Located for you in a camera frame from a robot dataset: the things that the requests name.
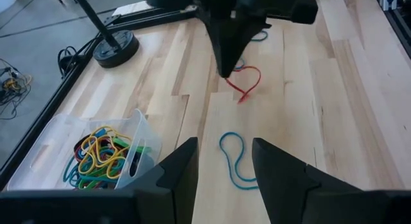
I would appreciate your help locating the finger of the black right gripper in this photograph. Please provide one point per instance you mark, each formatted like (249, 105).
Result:
(244, 34)
(220, 38)

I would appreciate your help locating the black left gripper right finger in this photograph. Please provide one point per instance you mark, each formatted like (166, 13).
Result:
(279, 182)

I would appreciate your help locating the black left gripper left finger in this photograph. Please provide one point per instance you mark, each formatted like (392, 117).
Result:
(184, 172)

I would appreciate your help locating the red rubber band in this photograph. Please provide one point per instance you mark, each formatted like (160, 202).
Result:
(259, 79)

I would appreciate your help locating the green rubber band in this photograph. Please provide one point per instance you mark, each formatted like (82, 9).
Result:
(141, 150)
(93, 185)

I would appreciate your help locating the blue rubber band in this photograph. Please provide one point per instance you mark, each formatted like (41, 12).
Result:
(69, 172)
(241, 68)
(263, 39)
(231, 133)

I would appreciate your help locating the yellow rubber band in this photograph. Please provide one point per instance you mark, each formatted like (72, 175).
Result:
(84, 146)

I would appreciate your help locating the clear plastic bin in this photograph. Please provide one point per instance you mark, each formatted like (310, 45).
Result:
(48, 147)

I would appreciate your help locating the white paper sheet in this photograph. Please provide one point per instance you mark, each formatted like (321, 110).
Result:
(135, 8)

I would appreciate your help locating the black desk lamp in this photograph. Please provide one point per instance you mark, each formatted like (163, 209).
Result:
(115, 52)

